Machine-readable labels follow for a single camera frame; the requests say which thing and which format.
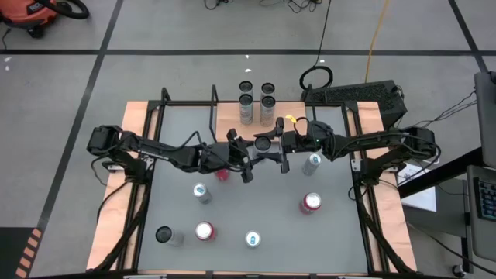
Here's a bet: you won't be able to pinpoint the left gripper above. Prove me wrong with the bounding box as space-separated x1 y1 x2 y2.
201 129 259 184

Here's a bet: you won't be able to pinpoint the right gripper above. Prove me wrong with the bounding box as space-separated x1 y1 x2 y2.
253 117 311 174

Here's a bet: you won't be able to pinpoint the silver blue Red Bull can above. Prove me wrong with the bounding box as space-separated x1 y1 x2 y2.
301 152 323 176
192 182 213 205
244 230 262 249

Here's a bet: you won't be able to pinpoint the grey connector box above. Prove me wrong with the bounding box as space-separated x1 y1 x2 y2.
102 158 129 174

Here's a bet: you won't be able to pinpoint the white paper sheet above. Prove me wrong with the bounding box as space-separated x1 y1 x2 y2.
398 162 438 213

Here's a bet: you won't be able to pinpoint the grey monitor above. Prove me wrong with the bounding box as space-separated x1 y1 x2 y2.
474 71 496 168

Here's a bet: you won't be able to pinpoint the grey laptop keyboard deck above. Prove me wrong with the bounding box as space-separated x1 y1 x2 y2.
466 164 496 263

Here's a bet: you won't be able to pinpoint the black floor mat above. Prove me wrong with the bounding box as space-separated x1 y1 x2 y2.
0 226 40 279

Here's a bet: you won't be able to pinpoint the orange shop vacuum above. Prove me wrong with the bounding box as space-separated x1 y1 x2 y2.
0 0 59 40

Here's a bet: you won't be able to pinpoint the wooden shelf with black frame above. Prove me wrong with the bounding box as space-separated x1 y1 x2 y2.
205 83 314 146

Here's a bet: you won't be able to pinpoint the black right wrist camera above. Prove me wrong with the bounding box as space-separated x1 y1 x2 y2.
308 120 333 151

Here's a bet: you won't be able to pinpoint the coiled black cable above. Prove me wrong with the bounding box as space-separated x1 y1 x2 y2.
298 0 334 91

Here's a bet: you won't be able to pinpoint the black metal table frame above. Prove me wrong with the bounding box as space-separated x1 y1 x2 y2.
87 87 419 277

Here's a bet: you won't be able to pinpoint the tangled black floor cables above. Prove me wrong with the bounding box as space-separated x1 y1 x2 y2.
203 0 325 16

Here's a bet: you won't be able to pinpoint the yellow extension cable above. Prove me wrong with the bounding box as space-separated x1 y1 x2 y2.
363 0 391 84

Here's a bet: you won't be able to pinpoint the black vacuum hose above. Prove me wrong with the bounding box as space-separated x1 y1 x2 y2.
36 0 91 21

